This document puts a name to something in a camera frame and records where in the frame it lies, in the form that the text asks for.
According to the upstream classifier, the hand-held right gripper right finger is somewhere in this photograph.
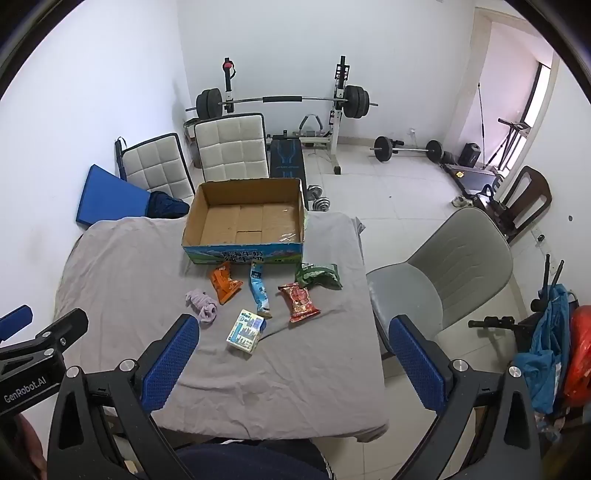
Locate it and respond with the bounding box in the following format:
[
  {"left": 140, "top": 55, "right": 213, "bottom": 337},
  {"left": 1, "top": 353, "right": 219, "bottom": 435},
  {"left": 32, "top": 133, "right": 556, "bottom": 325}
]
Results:
[{"left": 388, "top": 315, "right": 542, "bottom": 480}]

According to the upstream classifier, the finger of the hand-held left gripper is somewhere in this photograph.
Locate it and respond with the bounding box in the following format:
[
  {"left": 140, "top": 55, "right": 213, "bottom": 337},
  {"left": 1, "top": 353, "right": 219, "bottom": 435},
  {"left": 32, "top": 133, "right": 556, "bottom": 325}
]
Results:
[
  {"left": 0, "top": 305, "right": 34, "bottom": 343},
  {"left": 0, "top": 308, "right": 89, "bottom": 365}
]

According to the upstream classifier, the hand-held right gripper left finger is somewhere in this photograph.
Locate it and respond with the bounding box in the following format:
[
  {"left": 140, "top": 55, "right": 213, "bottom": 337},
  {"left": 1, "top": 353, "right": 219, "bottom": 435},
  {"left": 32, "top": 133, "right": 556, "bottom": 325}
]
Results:
[{"left": 47, "top": 314, "right": 201, "bottom": 480}]

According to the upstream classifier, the white blue tissue pack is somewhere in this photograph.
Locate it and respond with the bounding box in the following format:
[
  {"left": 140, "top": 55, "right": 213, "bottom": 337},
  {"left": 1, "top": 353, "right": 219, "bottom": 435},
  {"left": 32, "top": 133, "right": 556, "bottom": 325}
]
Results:
[{"left": 225, "top": 309, "right": 267, "bottom": 355}]

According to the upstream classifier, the orange snack packet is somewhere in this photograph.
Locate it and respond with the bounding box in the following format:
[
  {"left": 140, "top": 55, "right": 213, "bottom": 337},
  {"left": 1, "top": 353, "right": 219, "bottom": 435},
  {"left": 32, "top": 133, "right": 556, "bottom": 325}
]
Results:
[{"left": 211, "top": 262, "right": 244, "bottom": 305}]

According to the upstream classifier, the blue snack packet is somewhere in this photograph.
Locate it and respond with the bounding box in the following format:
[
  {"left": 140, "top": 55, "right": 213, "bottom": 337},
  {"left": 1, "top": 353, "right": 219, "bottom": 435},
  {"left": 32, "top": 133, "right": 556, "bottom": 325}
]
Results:
[{"left": 248, "top": 261, "right": 273, "bottom": 319}]

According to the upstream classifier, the green snack packet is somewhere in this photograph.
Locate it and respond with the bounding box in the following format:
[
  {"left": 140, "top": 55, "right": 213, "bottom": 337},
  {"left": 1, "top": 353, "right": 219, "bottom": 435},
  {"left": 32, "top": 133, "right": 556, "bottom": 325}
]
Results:
[{"left": 294, "top": 262, "right": 342, "bottom": 291}]

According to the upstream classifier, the red snack packet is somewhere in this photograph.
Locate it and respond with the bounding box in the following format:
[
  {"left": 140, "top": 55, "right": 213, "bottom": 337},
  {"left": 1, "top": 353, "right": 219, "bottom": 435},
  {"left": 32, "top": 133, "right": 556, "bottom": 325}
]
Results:
[{"left": 277, "top": 282, "right": 320, "bottom": 324}]

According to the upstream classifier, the cardboard box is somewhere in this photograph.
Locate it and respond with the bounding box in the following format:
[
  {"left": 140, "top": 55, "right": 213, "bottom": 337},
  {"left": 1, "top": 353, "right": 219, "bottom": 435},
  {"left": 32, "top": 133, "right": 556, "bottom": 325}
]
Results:
[{"left": 181, "top": 178, "right": 306, "bottom": 266}]

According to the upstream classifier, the person's left forearm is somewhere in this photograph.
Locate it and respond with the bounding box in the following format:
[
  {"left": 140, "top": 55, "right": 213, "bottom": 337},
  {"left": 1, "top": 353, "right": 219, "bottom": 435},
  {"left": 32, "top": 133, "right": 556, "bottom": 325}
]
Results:
[{"left": 14, "top": 413, "right": 49, "bottom": 480}]

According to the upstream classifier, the grey plastic chair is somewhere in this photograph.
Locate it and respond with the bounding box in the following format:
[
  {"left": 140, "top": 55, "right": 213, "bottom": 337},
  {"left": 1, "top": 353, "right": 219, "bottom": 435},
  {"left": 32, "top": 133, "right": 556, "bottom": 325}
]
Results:
[{"left": 366, "top": 207, "right": 514, "bottom": 358}]

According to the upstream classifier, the grey table cloth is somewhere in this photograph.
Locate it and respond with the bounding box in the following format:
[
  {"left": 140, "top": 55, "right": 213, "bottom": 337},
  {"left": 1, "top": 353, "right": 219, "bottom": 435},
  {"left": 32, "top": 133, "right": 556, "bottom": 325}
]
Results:
[{"left": 54, "top": 212, "right": 389, "bottom": 444}]

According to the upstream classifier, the person's dark blue clothing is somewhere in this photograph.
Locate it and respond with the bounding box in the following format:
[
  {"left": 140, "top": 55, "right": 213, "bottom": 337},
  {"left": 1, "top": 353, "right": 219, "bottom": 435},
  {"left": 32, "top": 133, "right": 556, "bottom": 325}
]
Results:
[{"left": 175, "top": 440, "right": 329, "bottom": 480}]

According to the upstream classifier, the blue foam mat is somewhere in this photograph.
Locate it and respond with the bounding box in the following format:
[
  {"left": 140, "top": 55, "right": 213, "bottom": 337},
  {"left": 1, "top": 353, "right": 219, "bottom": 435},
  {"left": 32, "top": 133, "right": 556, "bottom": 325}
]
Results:
[{"left": 75, "top": 165, "right": 153, "bottom": 229}]

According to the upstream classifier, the blue clothes pile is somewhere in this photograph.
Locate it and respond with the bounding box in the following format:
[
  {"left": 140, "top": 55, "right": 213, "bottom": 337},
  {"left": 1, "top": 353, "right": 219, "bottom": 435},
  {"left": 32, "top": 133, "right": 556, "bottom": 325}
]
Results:
[{"left": 513, "top": 284, "right": 571, "bottom": 414}]

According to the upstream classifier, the dark blue cloth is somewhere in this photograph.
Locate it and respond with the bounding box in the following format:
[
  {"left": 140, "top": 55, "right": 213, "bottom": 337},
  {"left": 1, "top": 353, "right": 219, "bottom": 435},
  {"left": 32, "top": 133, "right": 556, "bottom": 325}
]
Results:
[{"left": 148, "top": 190, "right": 191, "bottom": 220}]

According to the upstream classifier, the red bag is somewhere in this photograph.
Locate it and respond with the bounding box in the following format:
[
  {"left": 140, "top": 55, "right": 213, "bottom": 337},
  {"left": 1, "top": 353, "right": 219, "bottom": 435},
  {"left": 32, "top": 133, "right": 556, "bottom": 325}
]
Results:
[{"left": 563, "top": 305, "right": 591, "bottom": 407}]

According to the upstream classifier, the black blue rod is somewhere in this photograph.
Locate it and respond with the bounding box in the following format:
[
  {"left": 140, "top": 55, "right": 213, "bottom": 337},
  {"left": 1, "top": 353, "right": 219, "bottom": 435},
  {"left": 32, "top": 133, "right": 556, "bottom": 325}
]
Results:
[{"left": 115, "top": 137, "right": 129, "bottom": 181}]

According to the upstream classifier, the white padded chair left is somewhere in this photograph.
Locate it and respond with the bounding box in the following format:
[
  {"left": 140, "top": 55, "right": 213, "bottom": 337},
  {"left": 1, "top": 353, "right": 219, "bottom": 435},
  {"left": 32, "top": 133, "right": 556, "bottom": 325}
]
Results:
[{"left": 121, "top": 133, "right": 195, "bottom": 201}]

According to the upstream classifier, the black treadmill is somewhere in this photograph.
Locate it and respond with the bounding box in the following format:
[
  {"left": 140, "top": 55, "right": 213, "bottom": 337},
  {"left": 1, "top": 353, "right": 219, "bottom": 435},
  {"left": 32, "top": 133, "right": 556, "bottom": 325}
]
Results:
[{"left": 441, "top": 117, "right": 532, "bottom": 199}]

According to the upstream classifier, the dark wooden chair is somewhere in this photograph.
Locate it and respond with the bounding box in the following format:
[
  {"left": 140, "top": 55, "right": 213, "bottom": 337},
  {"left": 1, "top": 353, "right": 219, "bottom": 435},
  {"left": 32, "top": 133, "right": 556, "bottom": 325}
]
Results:
[{"left": 480, "top": 165, "right": 553, "bottom": 243}]

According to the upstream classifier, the black speaker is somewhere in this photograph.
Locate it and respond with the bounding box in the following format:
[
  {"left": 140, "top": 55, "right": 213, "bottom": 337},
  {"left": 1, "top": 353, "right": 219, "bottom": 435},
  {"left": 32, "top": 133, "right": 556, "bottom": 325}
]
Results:
[{"left": 458, "top": 143, "right": 482, "bottom": 168}]

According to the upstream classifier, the short barbell with black plates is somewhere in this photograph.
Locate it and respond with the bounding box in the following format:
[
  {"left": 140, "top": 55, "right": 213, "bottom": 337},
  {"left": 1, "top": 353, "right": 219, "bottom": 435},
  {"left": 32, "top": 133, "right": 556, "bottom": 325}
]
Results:
[{"left": 372, "top": 136, "right": 444, "bottom": 164}]

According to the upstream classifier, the large white quilted cushion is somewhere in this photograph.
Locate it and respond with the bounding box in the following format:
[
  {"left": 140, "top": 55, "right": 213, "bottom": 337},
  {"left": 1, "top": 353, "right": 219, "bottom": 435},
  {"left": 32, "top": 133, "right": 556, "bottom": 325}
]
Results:
[{"left": 194, "top": 113, "right": 271, "bottom": 185}]

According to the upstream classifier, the black blue weight bench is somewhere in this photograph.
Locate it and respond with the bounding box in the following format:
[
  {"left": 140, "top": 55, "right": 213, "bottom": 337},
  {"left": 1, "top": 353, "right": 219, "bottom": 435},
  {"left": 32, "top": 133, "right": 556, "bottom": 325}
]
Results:
[{"left": 269, "top": 134, "right": 306, "bottom": 183}]

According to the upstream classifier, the thin black rod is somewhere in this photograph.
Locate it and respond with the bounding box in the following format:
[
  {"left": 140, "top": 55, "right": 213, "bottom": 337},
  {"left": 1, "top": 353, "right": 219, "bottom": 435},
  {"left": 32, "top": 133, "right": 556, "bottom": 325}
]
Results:
[{"left": 477, "top": 83, "right": 486, "bottom": 158}]

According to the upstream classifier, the white barbell rack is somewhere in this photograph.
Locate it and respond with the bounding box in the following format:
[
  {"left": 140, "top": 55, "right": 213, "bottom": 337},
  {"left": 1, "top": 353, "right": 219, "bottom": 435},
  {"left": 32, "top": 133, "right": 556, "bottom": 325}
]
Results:
[{"left": 223, "top": 56, "right": 352, "bottom": 176}]

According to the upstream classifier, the long barbell with black plates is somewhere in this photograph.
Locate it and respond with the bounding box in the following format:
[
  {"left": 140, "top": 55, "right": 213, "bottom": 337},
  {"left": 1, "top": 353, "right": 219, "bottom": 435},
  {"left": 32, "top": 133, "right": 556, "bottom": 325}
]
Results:
[{"left": 185, "top": 84, "right": 379, "bottom": 120}]

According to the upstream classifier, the window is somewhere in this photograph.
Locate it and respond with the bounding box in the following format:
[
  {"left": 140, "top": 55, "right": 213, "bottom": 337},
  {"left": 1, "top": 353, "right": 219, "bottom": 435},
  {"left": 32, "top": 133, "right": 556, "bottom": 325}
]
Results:
[{"left": 522, "top": 62, "right": 555, "bottom": 125}]

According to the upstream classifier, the black handlebar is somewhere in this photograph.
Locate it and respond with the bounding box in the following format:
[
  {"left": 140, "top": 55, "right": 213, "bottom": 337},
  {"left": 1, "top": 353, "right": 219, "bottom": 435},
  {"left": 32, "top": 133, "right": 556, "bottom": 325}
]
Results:
[{"left": 468, "top": 316, "right": 541, "bottom": 356}]

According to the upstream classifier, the grey padded exercise handle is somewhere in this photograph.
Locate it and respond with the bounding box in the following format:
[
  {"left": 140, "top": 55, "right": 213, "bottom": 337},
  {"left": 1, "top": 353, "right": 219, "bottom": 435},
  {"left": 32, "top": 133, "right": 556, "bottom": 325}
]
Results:
[{"left": 298, "top": 114, "right": 326, "bottom": 139}]

